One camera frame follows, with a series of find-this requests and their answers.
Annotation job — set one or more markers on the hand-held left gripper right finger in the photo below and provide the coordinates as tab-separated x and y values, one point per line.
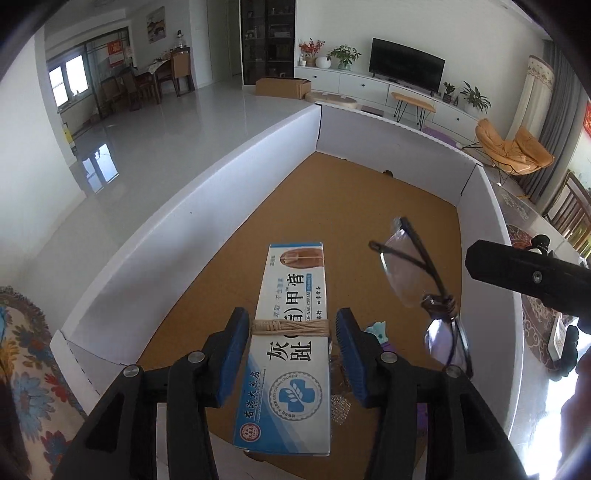
352	360

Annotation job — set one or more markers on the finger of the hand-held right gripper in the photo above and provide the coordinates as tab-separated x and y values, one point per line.
508	267
540	243

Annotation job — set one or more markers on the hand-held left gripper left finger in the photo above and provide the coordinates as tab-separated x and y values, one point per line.
234	357

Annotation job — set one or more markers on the white and blue ointment box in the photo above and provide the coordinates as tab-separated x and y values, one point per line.
288	383

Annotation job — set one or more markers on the black frame eyeglasses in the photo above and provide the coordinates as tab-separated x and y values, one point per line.
441	305

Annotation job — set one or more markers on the white box with cork floor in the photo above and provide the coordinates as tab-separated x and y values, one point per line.
184	240

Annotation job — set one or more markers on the brown patterned glass desktop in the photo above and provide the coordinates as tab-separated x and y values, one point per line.
538	344

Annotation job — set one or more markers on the person's right hand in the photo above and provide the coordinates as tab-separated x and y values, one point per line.
578	410

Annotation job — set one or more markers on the light blue small clip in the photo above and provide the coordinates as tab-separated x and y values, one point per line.
376	330

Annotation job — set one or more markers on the wooden slatted chair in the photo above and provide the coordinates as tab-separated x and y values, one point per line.
570	207

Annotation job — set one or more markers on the sparkly rhinestone hair clip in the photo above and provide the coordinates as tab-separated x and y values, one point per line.
341	406

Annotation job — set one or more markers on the orange lounge chair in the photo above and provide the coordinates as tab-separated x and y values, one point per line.
508	148

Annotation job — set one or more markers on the grey curtain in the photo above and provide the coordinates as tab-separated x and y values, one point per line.
561	120

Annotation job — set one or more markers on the purple floor mat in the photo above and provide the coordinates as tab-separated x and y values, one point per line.
441	136

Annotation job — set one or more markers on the beige patterned curtain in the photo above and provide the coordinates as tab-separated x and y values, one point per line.
535	97

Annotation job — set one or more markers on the large leafy potted plant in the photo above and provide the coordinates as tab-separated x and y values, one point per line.
473	97

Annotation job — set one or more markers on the small potted plant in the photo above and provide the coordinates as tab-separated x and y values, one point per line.
449	90

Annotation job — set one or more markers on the wooden bench with hairpin legs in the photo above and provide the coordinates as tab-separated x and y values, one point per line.
413	99

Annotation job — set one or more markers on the floral printed blanket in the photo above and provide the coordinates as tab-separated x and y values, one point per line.
32	369

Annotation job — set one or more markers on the black flat screen television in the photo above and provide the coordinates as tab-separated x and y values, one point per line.
406	64

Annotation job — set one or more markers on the white television cabinet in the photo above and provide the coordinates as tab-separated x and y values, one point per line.
351	83

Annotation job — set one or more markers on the brown cardboard box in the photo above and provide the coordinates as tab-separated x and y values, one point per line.
281	87

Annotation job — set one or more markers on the wooden dining chair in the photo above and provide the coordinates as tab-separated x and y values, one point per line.
181	69

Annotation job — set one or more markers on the wooden dining table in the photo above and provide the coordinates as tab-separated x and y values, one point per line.
154	74

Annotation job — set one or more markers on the red flowers in vase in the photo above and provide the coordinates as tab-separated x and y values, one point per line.
310	48

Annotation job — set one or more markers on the dark glass display cabinet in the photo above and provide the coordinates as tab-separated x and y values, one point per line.
268	41

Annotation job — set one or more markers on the red wall decoration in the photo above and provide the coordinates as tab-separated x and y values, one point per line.
587	117

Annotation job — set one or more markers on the red wall calendar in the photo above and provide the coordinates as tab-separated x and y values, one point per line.
115	53

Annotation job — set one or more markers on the framed wall painting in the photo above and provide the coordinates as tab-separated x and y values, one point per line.
156	24

